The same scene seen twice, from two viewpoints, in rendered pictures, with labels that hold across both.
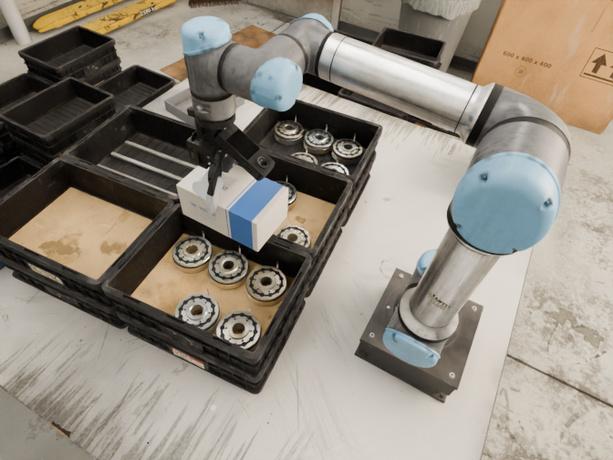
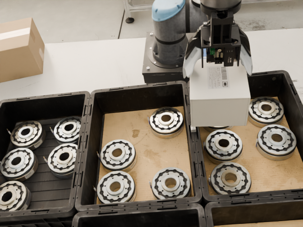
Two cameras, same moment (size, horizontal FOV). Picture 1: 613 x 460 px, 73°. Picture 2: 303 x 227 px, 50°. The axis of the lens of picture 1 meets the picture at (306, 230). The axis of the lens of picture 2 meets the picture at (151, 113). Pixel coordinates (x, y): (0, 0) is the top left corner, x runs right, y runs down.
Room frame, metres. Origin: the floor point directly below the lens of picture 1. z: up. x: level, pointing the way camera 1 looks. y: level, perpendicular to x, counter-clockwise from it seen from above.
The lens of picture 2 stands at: (0.89, 0.64, 1.62)
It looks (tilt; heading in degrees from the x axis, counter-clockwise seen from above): 49 degrees down; 257
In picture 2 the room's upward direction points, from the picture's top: 11 degrees counter-clockwise
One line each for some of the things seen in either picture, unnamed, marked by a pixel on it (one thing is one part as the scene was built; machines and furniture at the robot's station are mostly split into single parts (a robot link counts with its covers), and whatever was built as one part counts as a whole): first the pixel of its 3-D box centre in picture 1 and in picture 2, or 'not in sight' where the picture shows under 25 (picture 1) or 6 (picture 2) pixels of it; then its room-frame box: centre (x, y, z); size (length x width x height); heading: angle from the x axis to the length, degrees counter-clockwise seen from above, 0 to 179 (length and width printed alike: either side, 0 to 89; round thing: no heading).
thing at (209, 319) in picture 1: (197, 311); (276, 139); (0.47, 0.24, 0.86); 0.10 x 0.10 x 0.01
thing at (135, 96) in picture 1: (137, 114); not in sight; (1.94, 1.02, 0.31); 0.40 x 0.30 x 0.34; 155
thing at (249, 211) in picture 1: (233, 201); (216, 80); (0.62, 0.16, 1.09); 0.20 x 0.12 x 0.09; 65
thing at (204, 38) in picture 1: (210, 58); not in sight; (0.62, 0.18, 1.41); 0.09 x 0.08 x 0.11; 65
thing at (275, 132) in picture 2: (196, 310); (277, 138); (0.47, 0.24, 0.86); 0.05 x 0.05 x 0.01
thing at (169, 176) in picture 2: not in sight; (170, 183); (0.79, 0.24, 0.86); 0.05 x 0.05 x 0.01
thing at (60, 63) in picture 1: (82, 83); not in sight; (2.11, 1.38, 0.37); 0.40 x 0.30 x 0.45; 155
